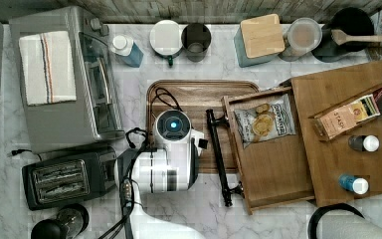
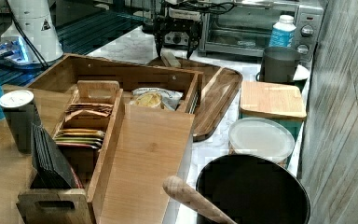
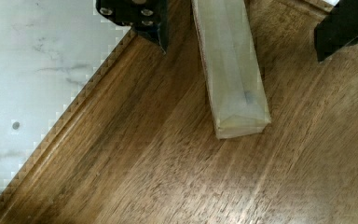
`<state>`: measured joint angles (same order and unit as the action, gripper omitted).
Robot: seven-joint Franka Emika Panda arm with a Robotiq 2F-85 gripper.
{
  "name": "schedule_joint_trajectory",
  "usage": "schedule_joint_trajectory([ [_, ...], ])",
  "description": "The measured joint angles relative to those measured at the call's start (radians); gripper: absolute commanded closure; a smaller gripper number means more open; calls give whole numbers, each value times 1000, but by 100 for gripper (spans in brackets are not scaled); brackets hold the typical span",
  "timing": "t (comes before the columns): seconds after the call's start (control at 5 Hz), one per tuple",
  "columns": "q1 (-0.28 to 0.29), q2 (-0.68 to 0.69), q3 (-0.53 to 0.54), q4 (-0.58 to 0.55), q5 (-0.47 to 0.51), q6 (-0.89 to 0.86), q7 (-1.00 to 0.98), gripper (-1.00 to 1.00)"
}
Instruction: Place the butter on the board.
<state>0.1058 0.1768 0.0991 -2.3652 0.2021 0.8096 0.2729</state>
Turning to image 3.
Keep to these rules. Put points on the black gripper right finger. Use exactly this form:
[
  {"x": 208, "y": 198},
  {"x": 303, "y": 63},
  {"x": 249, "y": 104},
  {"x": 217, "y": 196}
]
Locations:
[{"x": 337, "y": 30}]

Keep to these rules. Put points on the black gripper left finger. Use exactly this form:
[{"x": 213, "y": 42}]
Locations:
[{"x": 147, "y": 18}]

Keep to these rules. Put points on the butter stick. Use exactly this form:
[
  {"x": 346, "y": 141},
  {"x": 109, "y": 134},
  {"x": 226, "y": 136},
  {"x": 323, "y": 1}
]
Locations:
[{"x": 234, "y": 84}]

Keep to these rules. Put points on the dark wooden serving tray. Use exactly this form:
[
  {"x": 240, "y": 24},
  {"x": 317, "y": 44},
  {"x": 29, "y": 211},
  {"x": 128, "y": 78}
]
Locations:
[{"x": 137, "y": 146}]

